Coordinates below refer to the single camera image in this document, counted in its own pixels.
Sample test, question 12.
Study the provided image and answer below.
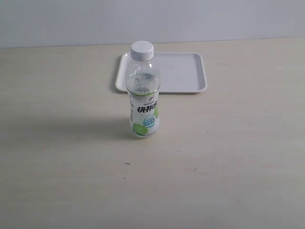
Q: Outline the clear plastic drink bottle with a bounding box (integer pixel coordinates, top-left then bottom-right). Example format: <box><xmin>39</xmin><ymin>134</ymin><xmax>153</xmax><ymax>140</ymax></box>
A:
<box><xmin>125</xmin><ymin>59</ymin><xmax>161</xmax><ymax>138</ymax></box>

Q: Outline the white bottle cap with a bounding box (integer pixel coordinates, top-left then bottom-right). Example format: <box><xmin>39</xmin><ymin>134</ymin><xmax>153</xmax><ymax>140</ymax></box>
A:
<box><xmin>131</xmin><ymin>41</ymin><xmax>154</xmax><ymax>62</ymax></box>

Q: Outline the white plastic tray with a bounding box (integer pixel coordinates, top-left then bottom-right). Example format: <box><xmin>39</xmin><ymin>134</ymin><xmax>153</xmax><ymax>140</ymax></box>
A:
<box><xmin>115</xmin><ymin>51</ymin><xmax>207</xmax><ymax>93</ymax></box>

